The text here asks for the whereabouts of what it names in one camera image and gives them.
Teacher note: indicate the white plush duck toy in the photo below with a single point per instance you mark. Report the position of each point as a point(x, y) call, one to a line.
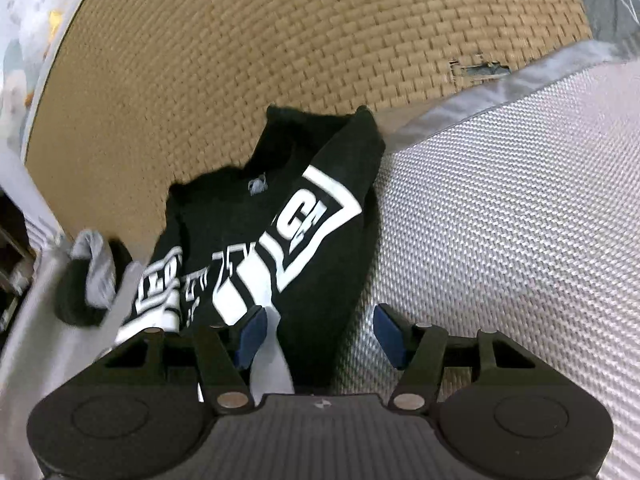
point(35, 25)

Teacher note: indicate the folded black grey garment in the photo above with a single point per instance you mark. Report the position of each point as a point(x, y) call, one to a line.
point(75, 285)

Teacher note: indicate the black printed t-shirt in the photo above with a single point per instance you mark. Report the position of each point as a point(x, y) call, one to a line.
point(225, 210)

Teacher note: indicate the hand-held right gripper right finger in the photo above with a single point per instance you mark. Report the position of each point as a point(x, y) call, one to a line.
point(390, 342)

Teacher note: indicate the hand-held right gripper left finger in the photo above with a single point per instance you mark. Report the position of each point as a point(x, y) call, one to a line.
point(252, 336)

